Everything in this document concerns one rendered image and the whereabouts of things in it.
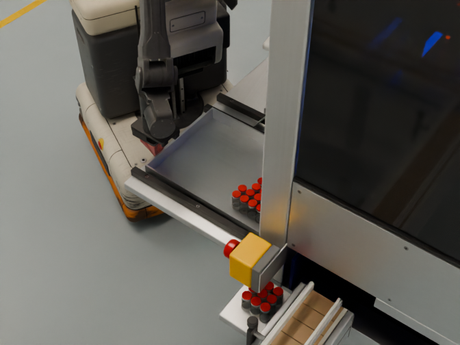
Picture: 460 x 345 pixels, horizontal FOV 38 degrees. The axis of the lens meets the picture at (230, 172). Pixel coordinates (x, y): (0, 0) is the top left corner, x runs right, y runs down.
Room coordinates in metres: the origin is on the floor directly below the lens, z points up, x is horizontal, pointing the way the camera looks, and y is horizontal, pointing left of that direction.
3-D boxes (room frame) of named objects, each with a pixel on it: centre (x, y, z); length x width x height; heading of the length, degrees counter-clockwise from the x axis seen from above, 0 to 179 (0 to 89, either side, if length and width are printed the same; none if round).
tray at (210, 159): (1.09, -0.01, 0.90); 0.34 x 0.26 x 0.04; 53
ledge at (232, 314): (0.72, -0.07, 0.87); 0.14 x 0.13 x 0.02; 53
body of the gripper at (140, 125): (1.14, 0.18, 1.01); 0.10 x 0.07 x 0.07; 53
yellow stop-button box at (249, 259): (0.76, -0.05, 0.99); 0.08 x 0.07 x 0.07; 53
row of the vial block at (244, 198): (1.04, -0.08, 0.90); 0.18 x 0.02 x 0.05; 143
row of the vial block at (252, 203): (1.03, -0.10, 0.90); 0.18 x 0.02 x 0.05; 143
